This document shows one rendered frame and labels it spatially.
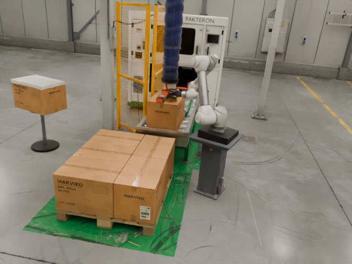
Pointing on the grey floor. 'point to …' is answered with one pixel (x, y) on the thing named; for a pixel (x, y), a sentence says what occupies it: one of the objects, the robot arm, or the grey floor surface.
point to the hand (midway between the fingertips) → (165, 92)
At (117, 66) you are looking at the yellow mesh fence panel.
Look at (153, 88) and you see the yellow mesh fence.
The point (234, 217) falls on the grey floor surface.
